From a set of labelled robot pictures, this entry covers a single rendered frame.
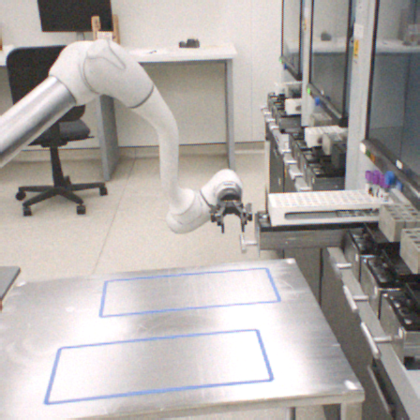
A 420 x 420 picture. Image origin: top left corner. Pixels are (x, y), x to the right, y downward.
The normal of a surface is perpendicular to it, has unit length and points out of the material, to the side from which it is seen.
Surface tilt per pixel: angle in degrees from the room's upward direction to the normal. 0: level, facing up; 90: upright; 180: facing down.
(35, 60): 98
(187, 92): 90
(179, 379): 0
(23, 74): 98
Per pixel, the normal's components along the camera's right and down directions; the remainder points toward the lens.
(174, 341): -0.04, -0.93
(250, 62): 0.02, 0.37
